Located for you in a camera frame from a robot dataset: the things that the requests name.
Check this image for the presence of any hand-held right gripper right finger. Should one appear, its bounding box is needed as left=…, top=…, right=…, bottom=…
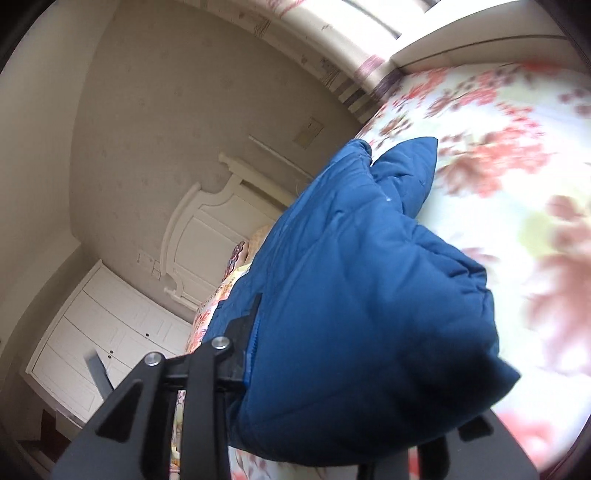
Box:
left=416, top=408, right=539, bottom=480

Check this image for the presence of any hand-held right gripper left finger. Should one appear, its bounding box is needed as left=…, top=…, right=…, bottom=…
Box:
left=51, top=293, right=264, bottom=480

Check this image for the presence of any blue puffer jacket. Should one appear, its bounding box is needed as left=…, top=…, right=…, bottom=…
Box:
left=201, top=136, right=522, bottom=467

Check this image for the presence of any patterned pillow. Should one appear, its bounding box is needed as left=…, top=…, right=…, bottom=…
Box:
left=226, top=240, right=252, bottom=273

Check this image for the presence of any beige pillow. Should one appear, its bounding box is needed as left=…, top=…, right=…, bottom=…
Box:
left=247, top=224, right=273, bottom=264

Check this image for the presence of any white wooden headboard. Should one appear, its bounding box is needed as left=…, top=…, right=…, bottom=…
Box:
left=161, top=152, right=319, bottom=308

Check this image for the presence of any white wardrobe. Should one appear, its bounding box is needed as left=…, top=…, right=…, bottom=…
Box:
left=25, top=258, right=195, bottom=423

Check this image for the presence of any white rod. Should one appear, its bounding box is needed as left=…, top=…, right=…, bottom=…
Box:
left=248, top=135, right=319, bottom=181

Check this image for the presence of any printed striped curtain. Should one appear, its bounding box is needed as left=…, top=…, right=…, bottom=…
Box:
left=249, top=0, right=402, bottom=123

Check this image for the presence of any floral blanket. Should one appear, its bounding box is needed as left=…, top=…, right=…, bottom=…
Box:
left=168, top=62, right=591, bottom=480

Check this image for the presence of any window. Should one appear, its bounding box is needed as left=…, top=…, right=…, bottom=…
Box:
left=342, top=0, right=439, bottom=40

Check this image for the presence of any white window ledge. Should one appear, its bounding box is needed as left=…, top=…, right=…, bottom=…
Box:
left=390, top=18, right=571, bottom=72

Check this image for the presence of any wall switch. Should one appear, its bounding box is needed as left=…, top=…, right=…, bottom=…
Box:
left=137, top=251, right=162, bottom=280

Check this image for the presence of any wall socket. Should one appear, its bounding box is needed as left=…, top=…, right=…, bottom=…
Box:
left=293, top=117, right=324, bottom=148

